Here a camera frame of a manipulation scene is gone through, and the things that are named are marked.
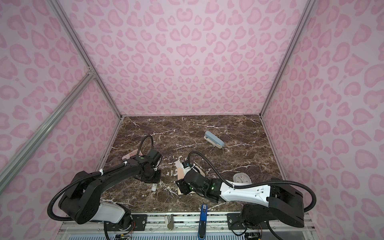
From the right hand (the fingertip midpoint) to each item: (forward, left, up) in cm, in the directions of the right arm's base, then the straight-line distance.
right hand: (179, 181), depth 76 cm
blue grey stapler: (+31, -19, -7) cm, 37 cm away
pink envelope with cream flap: (+9, +2, -11) cm, 14 cm away
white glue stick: (-1, +15, -8) cm, 17 cm away
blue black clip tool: (-17, -12, -8) cm, 22 cm away
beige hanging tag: (-18, +4, -8) cm, 20 cm away
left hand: (+5, +14, -9) cm, 17 cm away
